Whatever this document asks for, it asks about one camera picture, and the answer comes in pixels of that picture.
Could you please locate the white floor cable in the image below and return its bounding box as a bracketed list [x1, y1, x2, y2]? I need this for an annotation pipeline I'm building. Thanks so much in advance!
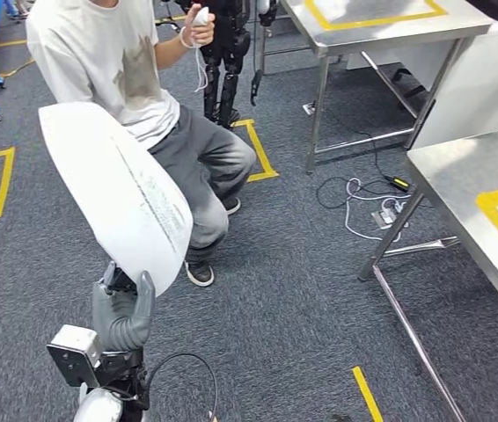
[345, 177, 413, 244]

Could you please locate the black floor cable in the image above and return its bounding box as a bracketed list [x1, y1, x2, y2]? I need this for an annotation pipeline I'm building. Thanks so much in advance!
[316, 110, 393, 211]

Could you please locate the person's left hand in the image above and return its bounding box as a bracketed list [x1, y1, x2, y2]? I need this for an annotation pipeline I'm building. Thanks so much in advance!
[181, 4, 216, 49]

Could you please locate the black humanoid robot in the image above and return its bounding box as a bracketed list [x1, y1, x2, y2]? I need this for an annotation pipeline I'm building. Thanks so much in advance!
[174, 0, 282, 130]

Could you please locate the white curved plastic part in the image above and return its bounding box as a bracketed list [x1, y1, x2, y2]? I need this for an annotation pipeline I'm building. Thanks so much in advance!
[39, 101, 194, 298]

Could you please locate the steel workbench table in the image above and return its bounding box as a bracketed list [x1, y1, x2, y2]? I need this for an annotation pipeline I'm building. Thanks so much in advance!
[358, 125, 498, 422]
[280, 0, 494, 174]

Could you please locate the white power strip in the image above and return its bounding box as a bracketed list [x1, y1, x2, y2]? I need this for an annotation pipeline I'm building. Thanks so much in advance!
[371, 205, 398, 230]

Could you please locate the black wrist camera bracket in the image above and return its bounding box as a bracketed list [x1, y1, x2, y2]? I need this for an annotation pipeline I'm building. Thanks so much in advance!
[95, 348, 150, 411]

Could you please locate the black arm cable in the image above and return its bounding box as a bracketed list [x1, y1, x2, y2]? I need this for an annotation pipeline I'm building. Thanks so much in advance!
[145, 352, 218, 422]

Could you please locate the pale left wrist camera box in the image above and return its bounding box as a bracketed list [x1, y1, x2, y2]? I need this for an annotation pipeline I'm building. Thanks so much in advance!
[47, 324, 102, 389]

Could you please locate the white controller with strap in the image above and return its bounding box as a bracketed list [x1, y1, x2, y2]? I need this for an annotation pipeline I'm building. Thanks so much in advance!
[178, 5, 211, 94]

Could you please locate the person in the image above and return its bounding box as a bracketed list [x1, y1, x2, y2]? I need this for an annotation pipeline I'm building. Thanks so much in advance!
[25, 0, 258, 288]

